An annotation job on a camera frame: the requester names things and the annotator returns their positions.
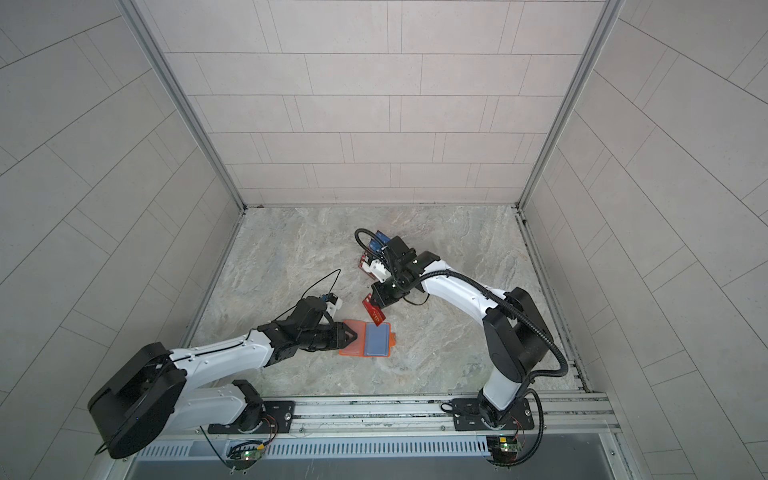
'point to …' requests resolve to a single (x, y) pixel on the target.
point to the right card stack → (376, 244)
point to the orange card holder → (370, 341)
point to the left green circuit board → (244, 455)
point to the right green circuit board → (503, 449)
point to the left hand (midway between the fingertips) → (362, 337)
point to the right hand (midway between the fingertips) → (371, 303)
